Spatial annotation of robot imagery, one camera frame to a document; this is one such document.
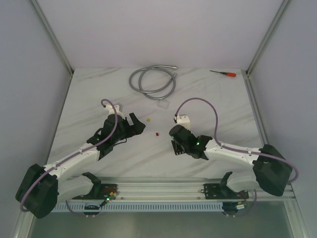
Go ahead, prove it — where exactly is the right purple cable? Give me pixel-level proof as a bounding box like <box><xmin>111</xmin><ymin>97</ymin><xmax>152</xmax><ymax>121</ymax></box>
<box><xmin>175</xmin><ymin>98</ymin><xmax>299</xmax><ymax>218</ymax></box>

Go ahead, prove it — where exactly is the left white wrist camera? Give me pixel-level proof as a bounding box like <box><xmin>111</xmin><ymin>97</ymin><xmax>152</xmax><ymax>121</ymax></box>
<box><xmin>104</xmin><ymin>104</ymin><xmax>125</xmax><ymax>121</ymax></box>

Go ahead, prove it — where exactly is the aluminium rail frame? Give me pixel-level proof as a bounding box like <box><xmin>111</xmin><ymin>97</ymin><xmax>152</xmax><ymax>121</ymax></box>
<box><xmin>24</xmin><ymin>176</ymin><xmax>297</xmax><ymax>205</ymax></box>

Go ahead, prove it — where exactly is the grey coiled metal hose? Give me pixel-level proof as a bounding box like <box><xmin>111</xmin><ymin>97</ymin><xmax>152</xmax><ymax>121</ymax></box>
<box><xmin>128</xmin><ymin>64</ymin><xmax>178</xmax><ymax>101</ymax></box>

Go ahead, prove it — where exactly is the black fuse box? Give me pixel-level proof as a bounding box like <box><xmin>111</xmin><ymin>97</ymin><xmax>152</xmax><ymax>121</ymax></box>
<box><xmin>171</xmin><ymin>140</ymin><xmax>185</xmax><ymax>155</ymax></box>

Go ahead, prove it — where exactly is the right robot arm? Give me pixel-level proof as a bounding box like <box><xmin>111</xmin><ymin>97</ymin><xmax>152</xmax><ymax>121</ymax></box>
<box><xmin>169</xmin><ymin>125</ymin><xmax>293</xmax><ymax>198</ymax></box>

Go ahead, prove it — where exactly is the red handled screwdriver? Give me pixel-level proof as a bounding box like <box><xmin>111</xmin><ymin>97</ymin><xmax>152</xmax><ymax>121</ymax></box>
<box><xmin>210</xmin><ymin>70</ymin><xmax>236</xmax><ymax>77</ymax></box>

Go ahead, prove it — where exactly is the clear plastic fuse box cover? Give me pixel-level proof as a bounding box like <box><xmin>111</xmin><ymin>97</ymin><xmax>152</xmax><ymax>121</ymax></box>
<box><xmin>157</xmin><ymin>99</ymin><xmax>170</xmax><ymax>110</ymax></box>

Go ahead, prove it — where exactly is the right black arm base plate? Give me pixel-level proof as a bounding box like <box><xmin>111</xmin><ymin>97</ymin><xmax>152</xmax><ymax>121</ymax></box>
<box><xmin>200</xmin><ymin>183</ymin><xmax>249</xmax><ymax>200</ymax></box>

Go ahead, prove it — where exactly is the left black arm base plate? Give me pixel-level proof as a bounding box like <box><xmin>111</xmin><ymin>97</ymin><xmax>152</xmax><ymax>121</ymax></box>
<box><xmin>72</xmin><ymin>183</ymin><xmax>118</xmax><ymax>200</ymax></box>

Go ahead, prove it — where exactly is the perforated cable duct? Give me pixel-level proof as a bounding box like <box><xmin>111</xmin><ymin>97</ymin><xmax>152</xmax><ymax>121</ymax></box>
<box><xmin>53</xmin><ymin>201</ymin><xmax>244</xmax><ymax>213</ymax></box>

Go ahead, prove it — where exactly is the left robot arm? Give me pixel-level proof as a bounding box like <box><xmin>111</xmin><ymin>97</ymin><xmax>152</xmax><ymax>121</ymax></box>
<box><xmin>15</xmin><ymin>113</ymin><xmax>146</xmax><ymax>219</ymax></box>

